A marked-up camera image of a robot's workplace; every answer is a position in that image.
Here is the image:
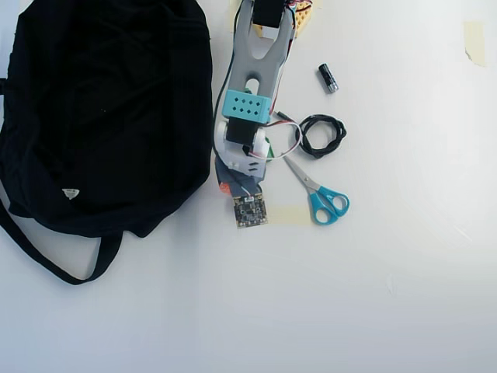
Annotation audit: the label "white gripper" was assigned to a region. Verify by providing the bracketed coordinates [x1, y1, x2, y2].
[215, 150, 269, 197]

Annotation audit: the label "yellow perforated robot base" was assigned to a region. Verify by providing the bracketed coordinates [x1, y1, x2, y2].
[254, 7, 314, 40]

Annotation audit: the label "black fabric bag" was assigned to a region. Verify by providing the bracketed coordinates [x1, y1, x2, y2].
[0, 0, 215, 287]

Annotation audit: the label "long beige masking tape strip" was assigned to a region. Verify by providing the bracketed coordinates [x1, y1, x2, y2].
[267, 205, 314, 226]

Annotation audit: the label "small black battery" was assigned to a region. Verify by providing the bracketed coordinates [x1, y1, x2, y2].
[318, 62, 340, 95]

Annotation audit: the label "torn beige masking tape strip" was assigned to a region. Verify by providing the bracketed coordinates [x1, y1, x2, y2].
[463, 21, 486, 68]

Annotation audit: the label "bare camera circuit board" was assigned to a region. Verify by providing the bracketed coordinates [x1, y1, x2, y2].
[232, 193, 269, 230]

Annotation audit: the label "scissors with blue handles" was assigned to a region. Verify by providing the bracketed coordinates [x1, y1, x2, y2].
[282, 155, 350, 226]

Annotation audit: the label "white red servo wire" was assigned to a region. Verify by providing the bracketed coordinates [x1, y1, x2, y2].
[252, 120, 304, 161]

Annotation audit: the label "coiled black cable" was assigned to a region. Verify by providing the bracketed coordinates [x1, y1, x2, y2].
[273, 110, 348, 160]

